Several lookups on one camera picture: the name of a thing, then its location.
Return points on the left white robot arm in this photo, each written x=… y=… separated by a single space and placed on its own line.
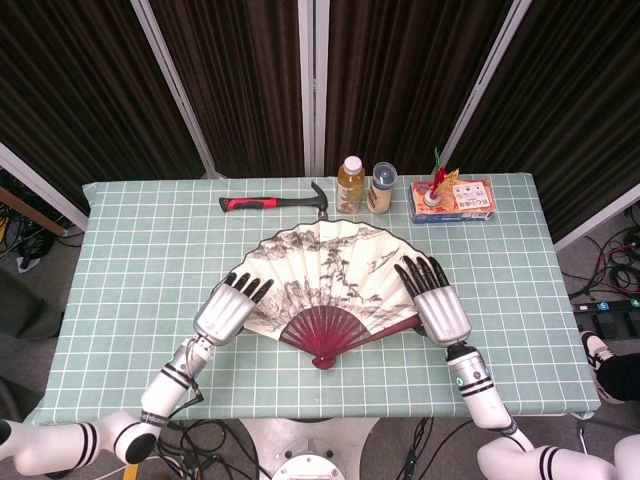
x=165 y=390

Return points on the white black sneaker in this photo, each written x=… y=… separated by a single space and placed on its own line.
x=595 y=352

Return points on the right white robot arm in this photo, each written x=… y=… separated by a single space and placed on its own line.
x=480 y=395

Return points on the red yellow feather shuttlecock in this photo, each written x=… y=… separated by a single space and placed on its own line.
x=440 y=177

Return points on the beige jar clear lid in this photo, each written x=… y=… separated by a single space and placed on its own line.
x=381 y=195

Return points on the black power strip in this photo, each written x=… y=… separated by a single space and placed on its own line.
x=607 y=305

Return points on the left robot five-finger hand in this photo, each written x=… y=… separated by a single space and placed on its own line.
x=225 y=312

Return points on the dark ribbed partition panel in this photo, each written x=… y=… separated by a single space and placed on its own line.
x=240 y=85
x=75 y=75
x=400 y=80
x=575 y=125

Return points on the paper folding fan red ribs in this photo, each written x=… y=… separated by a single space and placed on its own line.
x=330 y=270

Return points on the person's black trouser leg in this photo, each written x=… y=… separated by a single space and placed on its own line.
x=622 y=377

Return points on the green grid tablecloth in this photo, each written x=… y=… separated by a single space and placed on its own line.
x=150 y=260

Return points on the yellow tea bottle white cap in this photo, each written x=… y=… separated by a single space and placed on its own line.
x=349 y=190

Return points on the orange blue tissue pack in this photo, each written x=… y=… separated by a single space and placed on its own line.
x=465 y=202

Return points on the brown wooden bar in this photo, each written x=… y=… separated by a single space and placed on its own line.
x=35 y=215

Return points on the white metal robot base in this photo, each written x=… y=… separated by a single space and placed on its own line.
x=307 y=450

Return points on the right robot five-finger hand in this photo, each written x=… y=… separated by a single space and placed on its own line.
x=442 y=315

